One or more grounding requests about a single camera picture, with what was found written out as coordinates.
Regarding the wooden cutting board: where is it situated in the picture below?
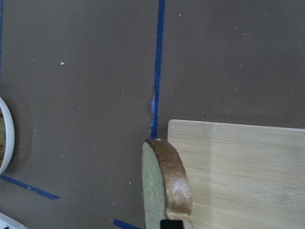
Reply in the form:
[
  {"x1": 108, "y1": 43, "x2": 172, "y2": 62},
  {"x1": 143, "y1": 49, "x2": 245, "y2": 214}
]
[{"x1": 168, "y1": 120, "x2": 305, "y2": 229}]

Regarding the white round plate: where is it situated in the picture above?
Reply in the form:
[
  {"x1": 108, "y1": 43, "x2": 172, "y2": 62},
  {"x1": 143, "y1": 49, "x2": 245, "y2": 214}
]
[{"x1": 0, "y1": 98, "x2": 15, "y2": 175}]

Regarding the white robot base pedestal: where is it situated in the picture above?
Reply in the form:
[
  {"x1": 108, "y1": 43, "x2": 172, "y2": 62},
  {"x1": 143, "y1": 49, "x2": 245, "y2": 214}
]
[{"x1": 0, "y1": 213, "x2": 28, "y2": 229}]

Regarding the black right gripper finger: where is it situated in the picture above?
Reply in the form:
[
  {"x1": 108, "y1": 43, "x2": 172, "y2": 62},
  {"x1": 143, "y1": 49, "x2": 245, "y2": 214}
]
[{"x1": 160, "y1": 219, "x2": 183, "y2": 229}]

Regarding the bread slice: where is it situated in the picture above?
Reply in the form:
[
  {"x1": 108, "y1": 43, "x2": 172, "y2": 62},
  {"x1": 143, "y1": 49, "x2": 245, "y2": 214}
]
[
  {"x1": 0, "y1": 111, "x2": 6, "y2": 165},
  {"x1": 142, "y1": 139, "x2": 194, "y2": 229}
]

